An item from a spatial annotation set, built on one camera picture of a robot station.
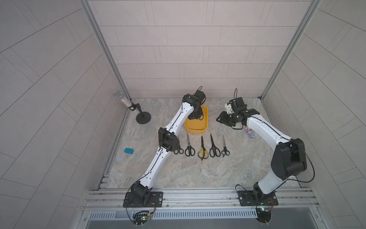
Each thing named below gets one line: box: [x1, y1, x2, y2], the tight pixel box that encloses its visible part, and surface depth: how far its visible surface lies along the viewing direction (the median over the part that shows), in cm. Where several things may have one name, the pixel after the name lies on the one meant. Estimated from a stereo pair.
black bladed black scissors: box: [209, 133, 222, 158], surface depth 90 cm
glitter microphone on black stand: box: [113, 90, 152, 125], surface depth 94 cm
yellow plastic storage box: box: [184, 104, 209, 134], surface depth 96 cm
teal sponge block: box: [123, 147, 134, 155], surface depth 89 cm
